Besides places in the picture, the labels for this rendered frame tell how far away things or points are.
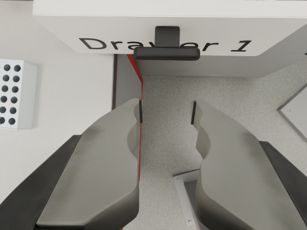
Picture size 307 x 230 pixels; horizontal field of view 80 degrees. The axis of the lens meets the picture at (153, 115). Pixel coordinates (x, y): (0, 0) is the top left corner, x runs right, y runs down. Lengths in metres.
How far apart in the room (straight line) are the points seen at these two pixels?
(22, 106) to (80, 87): 0.10
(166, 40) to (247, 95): 1.04
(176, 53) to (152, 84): 0.93
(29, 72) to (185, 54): 0.30
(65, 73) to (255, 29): 0.33
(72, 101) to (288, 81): 1.21
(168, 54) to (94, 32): 0.10
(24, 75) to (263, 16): 0.37
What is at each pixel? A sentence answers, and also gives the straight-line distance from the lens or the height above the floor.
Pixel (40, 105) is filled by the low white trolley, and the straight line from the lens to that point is 0.42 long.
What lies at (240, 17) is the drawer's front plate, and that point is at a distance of 0.23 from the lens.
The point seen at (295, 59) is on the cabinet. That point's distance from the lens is 0.92.
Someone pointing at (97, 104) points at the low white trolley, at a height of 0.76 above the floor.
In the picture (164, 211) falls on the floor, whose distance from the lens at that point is 1.24.
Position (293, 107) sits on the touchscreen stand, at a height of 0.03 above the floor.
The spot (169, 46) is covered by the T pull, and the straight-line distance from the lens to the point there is 0.22.
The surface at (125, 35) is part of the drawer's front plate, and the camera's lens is 0.26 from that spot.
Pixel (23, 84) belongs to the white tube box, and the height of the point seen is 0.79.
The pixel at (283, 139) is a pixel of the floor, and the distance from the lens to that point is 1.33.
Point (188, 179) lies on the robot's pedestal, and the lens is 1.16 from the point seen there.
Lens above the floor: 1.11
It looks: 87 degrees down
